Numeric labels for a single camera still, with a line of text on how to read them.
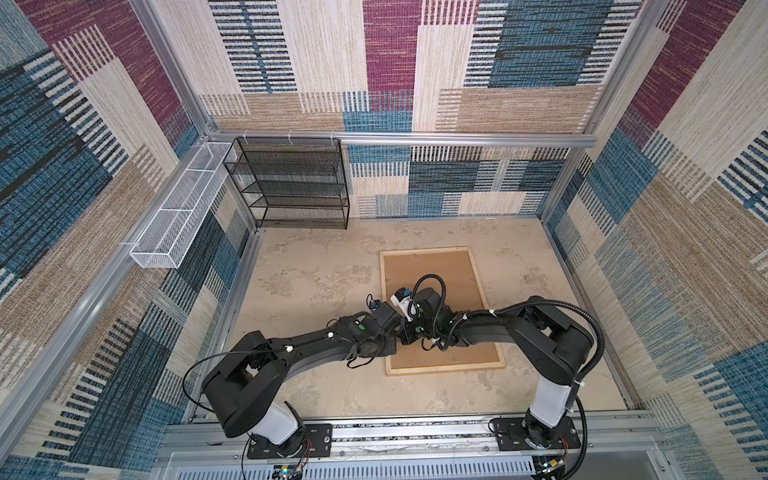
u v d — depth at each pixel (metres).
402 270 1.05
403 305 0.85
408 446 0.73
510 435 0.73
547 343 0.49
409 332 0.81
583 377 0.51
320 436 0.74
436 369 0.83
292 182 1.11
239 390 0.43
